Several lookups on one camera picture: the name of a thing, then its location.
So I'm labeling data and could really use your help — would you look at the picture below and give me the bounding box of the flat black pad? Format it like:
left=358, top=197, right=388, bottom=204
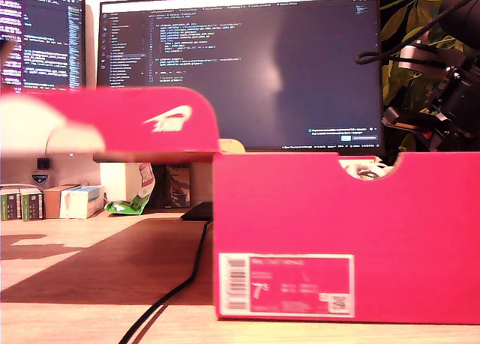
left=180, top=201, right=214, bottom=222

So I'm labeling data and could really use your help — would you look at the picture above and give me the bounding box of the small green box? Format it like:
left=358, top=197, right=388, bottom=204
left=19, top=188, right=46, bottom=223
left=0, top=188, right=23, bottom=223

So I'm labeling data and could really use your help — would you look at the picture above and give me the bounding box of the white and blue box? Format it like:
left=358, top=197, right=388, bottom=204
left=59, top=185, right=106, bottom=220

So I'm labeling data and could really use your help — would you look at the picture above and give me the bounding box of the large computer monitor code editor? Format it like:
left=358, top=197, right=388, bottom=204
left=93, top=0, right=384, bottom=163

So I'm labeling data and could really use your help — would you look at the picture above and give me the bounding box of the shield shaped badge sticker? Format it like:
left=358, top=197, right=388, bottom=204
left=30, top=172, right=50, bottom=190

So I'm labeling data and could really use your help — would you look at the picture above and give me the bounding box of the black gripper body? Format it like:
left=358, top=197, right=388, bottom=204
left=381, top=82, right=480, bottom=141

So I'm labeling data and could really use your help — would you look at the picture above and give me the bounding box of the computer monitor with purple terminal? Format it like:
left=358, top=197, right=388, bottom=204
left=0, top=0, right=87, bottom=94

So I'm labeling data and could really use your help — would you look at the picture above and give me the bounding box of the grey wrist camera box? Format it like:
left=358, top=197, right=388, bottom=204
left=396, top=44, right=470, bottom=87

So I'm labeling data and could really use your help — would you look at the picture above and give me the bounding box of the white shoe in box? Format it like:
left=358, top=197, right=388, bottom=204
left=339, top=157, right=398, bottom=181

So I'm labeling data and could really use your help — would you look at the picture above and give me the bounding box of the green leafy houseplant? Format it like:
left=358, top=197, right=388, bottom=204
left=379, top=0, right=480, bottom=154

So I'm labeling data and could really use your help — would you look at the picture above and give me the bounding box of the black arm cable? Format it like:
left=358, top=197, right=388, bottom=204
left=355, top=0, right=480, bottom=66

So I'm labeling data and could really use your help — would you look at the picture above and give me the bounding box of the black cable on table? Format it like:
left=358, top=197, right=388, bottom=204
left=117, top=220, right=211, bottom=344

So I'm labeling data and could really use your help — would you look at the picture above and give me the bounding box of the brown cardboard box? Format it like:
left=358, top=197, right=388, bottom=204
left=43, top=184, right=80, bottom=220

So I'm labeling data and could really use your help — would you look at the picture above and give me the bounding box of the camouflage pattern box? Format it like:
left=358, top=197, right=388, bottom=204
left=163, top=163, right=192, bottom=209

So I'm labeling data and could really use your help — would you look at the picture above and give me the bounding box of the white bag with red print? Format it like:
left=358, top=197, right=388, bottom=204
left=125, top=163, right=157, bottom=210

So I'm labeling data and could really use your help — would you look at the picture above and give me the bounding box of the red Nike shoebox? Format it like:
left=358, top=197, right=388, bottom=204
left=0, top=85, right=480, bottom=325

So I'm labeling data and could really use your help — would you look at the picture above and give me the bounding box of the yellow round object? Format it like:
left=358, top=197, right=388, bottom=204
left=219, top=137, right=247, bottom=154

